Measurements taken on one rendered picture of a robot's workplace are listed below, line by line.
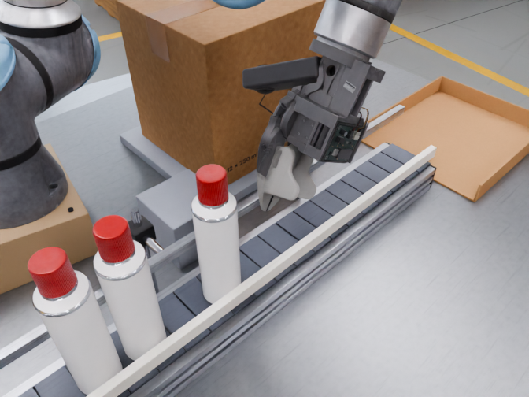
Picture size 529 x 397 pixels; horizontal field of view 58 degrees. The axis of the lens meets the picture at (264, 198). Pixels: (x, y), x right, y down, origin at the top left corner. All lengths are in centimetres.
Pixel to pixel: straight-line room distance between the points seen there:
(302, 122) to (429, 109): 63
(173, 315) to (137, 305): 13
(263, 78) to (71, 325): 34
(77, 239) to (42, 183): 10
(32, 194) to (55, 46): 21
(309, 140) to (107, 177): 51
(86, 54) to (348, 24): 43
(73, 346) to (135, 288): 8
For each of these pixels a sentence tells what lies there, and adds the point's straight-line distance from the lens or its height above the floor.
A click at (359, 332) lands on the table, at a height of 83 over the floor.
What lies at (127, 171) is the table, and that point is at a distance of 95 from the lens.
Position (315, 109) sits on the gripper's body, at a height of 113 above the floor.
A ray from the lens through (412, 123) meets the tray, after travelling 109.
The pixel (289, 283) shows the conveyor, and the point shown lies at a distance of 67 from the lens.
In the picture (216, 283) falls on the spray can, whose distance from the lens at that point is 60.
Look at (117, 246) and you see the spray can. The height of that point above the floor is 107.
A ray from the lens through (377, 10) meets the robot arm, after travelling 53.
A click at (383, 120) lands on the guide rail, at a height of 96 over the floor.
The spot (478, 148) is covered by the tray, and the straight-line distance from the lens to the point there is 106.
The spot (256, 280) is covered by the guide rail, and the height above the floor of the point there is 91.
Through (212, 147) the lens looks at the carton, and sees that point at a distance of 79.
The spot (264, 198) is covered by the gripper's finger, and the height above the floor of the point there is 101.
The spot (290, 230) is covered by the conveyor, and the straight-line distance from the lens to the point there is 73.
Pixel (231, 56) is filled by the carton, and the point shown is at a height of 109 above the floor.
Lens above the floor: 140
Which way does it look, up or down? 42 degrees down
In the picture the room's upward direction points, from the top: straight up
